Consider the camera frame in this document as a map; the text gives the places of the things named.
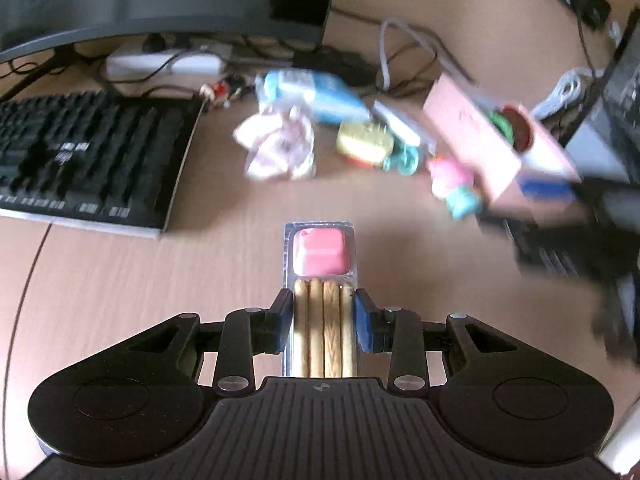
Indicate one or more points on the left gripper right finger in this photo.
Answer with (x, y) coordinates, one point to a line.
(396, 332)

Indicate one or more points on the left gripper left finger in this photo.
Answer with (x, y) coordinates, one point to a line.
(248, 333)

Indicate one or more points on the biscuit sticks pink dip pack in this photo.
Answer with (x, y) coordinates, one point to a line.
(320, 269)

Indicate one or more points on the pink teal toy figure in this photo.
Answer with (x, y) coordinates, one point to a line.
(454, 184)

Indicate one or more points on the teal toy handle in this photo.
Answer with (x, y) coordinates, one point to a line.
(404, 159)

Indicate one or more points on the yellow toy burger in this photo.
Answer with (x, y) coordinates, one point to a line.
(365, 142)

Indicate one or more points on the pink storage box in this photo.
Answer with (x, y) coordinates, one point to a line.
(458, 113)

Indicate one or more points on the blue tissue pack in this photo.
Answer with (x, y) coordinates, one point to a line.
(324, 96)

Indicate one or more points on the small brown red figurine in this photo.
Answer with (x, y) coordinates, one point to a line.
(221, 93)

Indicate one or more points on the crumpled white pink wrapper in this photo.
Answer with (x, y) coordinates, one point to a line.
(279, 143)

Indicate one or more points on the black keyboard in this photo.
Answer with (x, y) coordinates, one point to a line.
(90, 159)

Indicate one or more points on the brown red round toy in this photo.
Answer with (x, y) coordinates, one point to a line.
(513, 126)

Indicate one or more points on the white power strip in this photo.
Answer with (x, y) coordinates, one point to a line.
(132, 65)

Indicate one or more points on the computer tower case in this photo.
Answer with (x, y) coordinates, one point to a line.
(604, 137)

